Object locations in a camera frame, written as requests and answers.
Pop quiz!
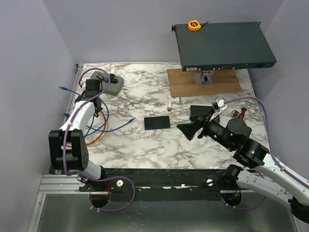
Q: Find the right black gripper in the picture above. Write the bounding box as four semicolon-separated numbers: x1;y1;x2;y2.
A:
177;108;234;150

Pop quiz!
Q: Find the black TP-Link network switch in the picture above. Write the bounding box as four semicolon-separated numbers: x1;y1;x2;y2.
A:
189;105;215;124

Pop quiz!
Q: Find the yellow ethernet cable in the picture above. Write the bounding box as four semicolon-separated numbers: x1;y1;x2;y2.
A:
85;112;109;145

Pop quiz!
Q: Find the long blue ethernet cable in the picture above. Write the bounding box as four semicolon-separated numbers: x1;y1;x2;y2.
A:
59;86;97;132

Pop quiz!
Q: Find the red-brown handle tool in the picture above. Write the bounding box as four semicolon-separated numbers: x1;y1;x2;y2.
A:
231;107;247;119

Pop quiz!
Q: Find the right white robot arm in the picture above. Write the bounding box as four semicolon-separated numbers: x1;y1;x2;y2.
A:
177;115;309;223

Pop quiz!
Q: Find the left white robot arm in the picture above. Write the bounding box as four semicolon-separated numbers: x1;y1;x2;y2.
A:
48;79;107;191

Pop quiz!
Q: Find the grey case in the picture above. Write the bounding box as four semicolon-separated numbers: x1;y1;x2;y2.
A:
90;71;124;96

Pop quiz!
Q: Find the black T-shaped fitting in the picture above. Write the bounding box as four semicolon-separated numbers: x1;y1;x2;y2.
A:
96;72;118;84

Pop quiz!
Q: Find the white faucet pipe fitting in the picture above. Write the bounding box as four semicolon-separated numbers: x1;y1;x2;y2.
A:
167;96;182;112

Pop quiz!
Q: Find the wooden board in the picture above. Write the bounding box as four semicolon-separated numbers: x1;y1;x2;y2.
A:
167;69;242;98

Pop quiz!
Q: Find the grey metal stand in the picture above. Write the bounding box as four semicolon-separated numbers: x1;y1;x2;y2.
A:
194;71;214;86

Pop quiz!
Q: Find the dark green rack unit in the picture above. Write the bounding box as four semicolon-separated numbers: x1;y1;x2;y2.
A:
171;22;277;72

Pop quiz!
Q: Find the yellow tape measure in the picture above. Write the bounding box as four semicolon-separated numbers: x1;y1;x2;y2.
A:
187;20;209;31

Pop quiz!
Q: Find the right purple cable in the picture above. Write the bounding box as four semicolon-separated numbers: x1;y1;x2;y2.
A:
222;95;309;211

